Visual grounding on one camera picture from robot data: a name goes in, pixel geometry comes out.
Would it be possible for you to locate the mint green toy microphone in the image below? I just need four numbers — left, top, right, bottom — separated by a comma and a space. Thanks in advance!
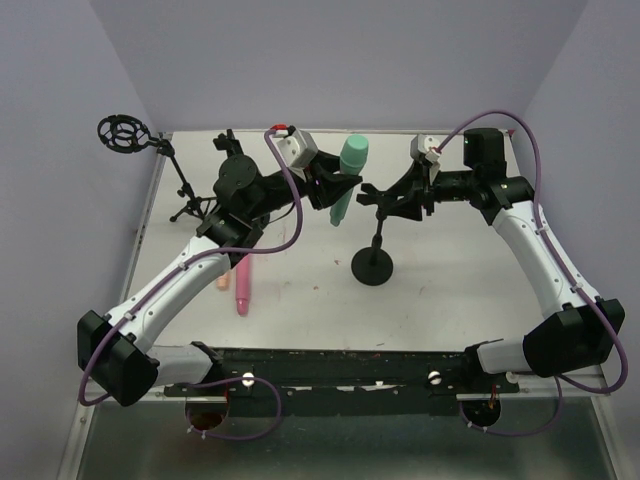
330, 134, 369, 227

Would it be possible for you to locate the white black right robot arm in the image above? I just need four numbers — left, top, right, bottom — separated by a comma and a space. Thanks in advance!
382, 128, 625, 378

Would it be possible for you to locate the black robot base mounting bar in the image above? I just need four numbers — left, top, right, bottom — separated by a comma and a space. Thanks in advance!
164, 348, 519, 417

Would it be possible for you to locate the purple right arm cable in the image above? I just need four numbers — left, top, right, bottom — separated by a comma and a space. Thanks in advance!
434, 109, 629, 436

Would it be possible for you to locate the black round-base clamp stand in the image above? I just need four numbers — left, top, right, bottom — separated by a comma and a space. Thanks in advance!
213, 129, 270, 228

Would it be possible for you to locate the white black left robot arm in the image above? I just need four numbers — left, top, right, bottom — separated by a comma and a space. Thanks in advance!
77, 147, 362, 406

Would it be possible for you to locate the beige toy microphone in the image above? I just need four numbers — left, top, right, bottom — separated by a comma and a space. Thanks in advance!
216, 271, 232, 291

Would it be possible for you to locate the aluminium extrusion rail frame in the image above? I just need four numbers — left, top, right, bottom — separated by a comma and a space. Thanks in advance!
54, 130, 621, 480

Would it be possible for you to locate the pink toy microphone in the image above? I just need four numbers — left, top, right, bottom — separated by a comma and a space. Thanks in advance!
235, 255, 252, 316

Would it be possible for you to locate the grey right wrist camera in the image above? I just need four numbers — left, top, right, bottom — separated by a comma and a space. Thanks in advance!
410, 134, 440, 164

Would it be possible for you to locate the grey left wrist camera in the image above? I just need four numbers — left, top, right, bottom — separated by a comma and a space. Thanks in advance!
276, 126, 318, 169

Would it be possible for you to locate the black tripod shock-mount stand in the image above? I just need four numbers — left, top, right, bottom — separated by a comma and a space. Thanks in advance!
94, 113, 221, 224

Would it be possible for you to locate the black round-base clip mic stand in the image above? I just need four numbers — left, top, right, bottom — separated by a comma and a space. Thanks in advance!
351, 183, 394, 286

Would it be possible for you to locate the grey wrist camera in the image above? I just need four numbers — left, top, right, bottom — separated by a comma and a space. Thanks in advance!
276, 126, 318, 169
410, 134, 440, 164

